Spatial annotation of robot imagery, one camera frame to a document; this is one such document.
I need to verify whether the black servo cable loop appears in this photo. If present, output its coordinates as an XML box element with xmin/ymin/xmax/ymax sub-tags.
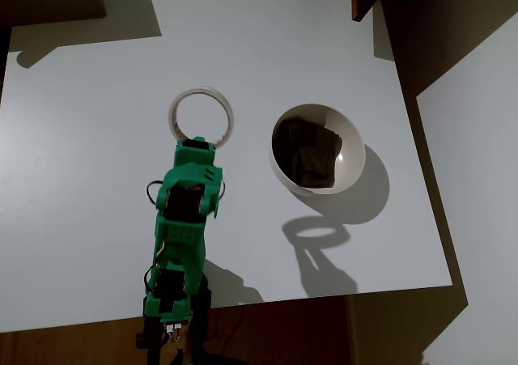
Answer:
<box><xmin>145</xmin><ymin>180</ymin><xmax>163</xmax><ymax>206</ymax></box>

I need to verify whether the white tape roll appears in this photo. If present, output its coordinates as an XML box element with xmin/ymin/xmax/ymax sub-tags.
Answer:
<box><xmin>168</xmin><ymin>86</ymin><xmax>235</xmax><ymax>150</ymax></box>

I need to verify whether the black power cable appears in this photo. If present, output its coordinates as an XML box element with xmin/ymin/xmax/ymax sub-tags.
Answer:
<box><xmin>210</xmin><ymin>304</ymin><xmax>244</xmax><ymax>344</ymax></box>

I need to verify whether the dark folded cloth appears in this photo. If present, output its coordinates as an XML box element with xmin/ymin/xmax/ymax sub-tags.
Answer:
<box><xmin>273</xmin><ymin>117</ymin><xmax>344</xmax><ymax>190</ymax></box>

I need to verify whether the beige round bowl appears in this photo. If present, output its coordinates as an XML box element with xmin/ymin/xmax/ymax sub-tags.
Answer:
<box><xmin>269</xmin><ymin>104</ymin><xmax>367</xmax><ymax>197</ymax></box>

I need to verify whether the white side furniture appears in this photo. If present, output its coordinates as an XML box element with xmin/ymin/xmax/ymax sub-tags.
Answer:
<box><xmin>415</xmin><ymin>12</ymin><xmax>518</xmax><ymax>365</ymax></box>

